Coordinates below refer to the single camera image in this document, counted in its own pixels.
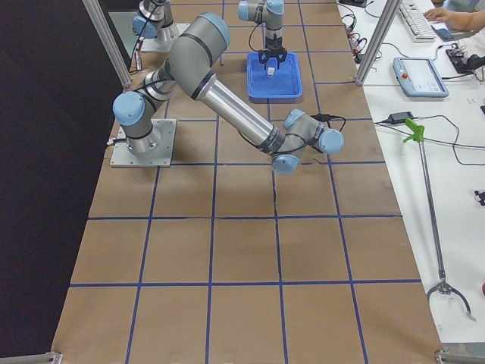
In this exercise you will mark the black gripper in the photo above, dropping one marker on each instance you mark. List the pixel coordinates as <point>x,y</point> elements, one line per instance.
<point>271,50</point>

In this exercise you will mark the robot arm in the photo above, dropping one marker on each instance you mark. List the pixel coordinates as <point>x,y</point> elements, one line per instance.
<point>189,66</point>
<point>155,22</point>

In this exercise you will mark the blue plastic tray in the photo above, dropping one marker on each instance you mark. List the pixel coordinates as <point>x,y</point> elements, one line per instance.
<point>284,85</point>

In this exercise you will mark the person hand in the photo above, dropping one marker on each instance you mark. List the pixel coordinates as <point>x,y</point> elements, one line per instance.
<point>437,15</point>

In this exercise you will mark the black power adapter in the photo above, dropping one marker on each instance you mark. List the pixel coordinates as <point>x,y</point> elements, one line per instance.
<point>400,117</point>

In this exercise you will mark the teach pendant tablet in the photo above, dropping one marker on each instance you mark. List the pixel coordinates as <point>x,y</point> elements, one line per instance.
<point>418,77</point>

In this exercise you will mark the white keyboard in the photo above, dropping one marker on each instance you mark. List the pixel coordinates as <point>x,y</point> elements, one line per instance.
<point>415,23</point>

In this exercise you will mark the black smartphone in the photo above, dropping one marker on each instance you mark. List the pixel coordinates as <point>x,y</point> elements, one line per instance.
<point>443,33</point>

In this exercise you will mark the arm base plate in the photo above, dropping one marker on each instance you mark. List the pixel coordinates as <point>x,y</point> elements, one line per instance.
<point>160,39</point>
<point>154,150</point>

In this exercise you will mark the aluminium frame post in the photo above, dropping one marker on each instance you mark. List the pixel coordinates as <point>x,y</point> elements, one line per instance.
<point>380,32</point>

